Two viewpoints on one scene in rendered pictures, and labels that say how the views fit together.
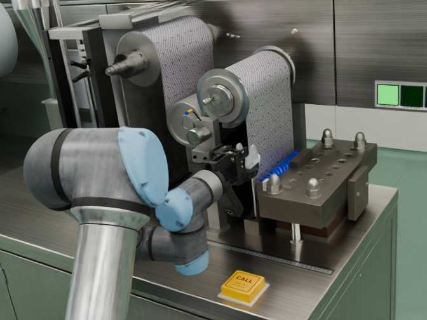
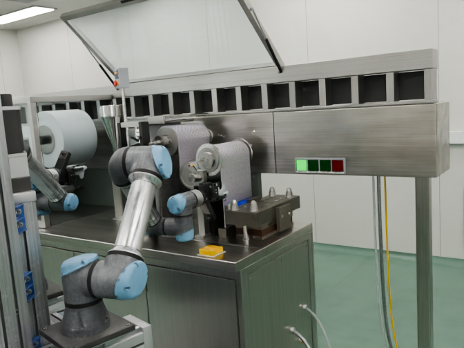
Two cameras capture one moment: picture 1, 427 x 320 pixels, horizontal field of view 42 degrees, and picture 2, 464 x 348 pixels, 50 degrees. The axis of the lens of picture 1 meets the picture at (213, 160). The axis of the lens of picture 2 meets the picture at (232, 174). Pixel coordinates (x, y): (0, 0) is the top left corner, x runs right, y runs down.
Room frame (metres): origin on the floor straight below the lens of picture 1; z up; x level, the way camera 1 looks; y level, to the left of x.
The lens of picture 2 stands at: (-0.94, -0.14, 1.49)
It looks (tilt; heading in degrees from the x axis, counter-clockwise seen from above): 8 degrees down; 0
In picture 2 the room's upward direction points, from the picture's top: 4 degrees counter-clockwise
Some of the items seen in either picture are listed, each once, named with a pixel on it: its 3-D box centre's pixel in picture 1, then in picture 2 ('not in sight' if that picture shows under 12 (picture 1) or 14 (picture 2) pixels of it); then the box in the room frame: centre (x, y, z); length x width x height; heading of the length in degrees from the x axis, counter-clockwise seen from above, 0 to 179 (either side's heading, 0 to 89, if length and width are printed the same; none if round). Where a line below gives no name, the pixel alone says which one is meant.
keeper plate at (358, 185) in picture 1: (359, 192); (284, 217); (1.26, -0.36, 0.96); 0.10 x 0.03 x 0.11; 145
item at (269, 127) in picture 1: (271, 134); (237, 184); (1.34, -0.16, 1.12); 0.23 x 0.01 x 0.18; 145
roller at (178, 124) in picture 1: (211, 109); (206, 171); (1.44, -0.01, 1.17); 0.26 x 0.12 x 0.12; 145
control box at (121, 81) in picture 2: not in sight; (120, 78); (1.62, 0.40, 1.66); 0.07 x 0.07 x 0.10; 34
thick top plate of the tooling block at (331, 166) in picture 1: (322, 177); (264, 208); (1.30, -0.28, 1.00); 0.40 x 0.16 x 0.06; 145
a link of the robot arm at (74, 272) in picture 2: not in sight; (83, 276); (0.56, 0.35, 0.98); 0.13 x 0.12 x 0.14; 72
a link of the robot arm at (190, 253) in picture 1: (182, 245); (180, 226); (1.02, 0.09, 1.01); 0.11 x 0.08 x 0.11; 72
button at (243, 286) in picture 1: (243, 286); (210, 250); (0.99, -0.03, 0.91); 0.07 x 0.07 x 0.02; 55
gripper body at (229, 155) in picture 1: (223, 170); (206, 193); (1.15, -0.02, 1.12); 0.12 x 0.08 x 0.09; 145
